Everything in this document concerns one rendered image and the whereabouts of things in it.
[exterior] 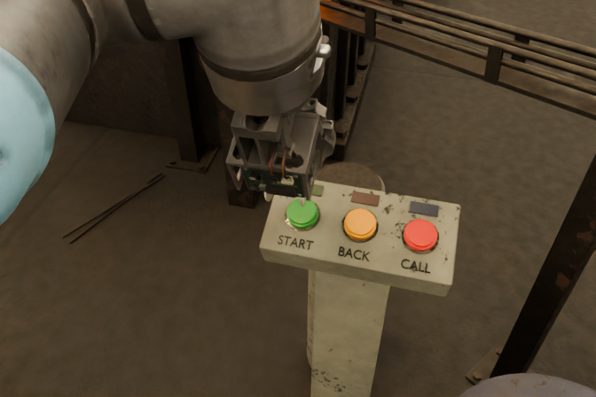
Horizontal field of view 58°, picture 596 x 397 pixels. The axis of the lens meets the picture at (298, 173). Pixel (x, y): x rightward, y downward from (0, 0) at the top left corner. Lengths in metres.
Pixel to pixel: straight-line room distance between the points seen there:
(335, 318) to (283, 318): 0.53
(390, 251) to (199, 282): 0.80
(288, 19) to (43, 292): 1.24
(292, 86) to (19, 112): 0.21
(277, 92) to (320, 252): 0.33
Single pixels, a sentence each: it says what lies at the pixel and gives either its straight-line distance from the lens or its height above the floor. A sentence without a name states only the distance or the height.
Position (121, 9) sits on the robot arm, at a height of 0.97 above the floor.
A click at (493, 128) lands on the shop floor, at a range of 1.96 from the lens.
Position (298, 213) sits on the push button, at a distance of 0.69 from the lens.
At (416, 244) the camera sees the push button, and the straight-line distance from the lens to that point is 0.67.
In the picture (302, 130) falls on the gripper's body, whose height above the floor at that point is 0.82.
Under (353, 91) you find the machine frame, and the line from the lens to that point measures 1.91.
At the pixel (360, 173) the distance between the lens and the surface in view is 0.88.
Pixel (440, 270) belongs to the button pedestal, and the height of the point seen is 0.59.
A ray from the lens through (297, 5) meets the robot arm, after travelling 0.34.
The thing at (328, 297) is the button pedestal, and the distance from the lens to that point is 0.76.
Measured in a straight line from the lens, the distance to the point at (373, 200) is 0.70.
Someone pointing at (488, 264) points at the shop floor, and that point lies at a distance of 1.50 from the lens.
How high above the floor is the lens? 1.10
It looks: 42 degrees down
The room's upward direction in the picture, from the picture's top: straight up
